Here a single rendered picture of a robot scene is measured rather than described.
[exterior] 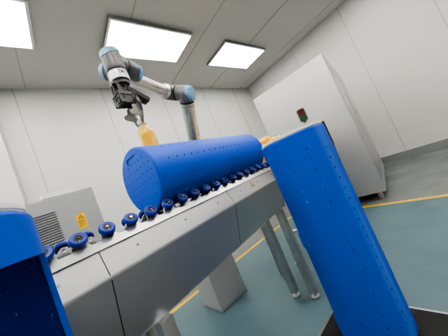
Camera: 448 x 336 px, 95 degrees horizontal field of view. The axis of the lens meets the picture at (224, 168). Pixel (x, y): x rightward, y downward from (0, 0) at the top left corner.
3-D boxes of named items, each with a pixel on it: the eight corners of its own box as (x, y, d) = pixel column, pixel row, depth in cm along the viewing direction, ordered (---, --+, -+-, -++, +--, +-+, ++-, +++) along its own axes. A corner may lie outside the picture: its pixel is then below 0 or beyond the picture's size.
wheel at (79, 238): (65, 241, 55) (65, 235, 54) (83, 233, 59) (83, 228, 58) (71, 252, 53) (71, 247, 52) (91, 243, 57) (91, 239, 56)
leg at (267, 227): (291, 298, 148) (257, 217, 152) (294, 293, 152) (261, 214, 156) (299, 299, 144) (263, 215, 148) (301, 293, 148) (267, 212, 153)
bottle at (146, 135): (153, 165, 99) (139, 129, 100) (167, 159, 98) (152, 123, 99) (147, 164, 92) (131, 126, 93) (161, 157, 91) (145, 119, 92)
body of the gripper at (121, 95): (116, 111, 93) (107, 87, 94) (134, 111, 100) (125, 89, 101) (123, 101, 89) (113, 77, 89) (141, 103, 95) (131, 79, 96)
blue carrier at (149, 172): (137, 221, 92) (115, 163, 95) (240, 177, 161) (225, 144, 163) (171, 204, 75) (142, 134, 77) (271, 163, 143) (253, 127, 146)
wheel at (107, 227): (95, 229, 61) (95, 224, 60) (111, 223, 65) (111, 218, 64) (102, 239, 59) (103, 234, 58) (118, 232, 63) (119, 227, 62)
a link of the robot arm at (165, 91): (168, 87, 171) (95, 57, 108) (181, 87, 168) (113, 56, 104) (167, 101, 173) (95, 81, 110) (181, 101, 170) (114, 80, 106)
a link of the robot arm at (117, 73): (123, 81, 102) (131, 69, 96) (126, 90, 102) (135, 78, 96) (104, 79, 95) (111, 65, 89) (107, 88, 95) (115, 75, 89)
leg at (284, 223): (311, 299, 139) (273, 213, 143) (313, 293, 143) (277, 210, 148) (319, 300, 135) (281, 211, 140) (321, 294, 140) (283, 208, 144)
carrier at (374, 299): (401, 298, 95) (335, 305, 105) (321, 126, 100) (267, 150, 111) (436, 355, 68) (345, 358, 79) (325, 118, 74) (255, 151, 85)
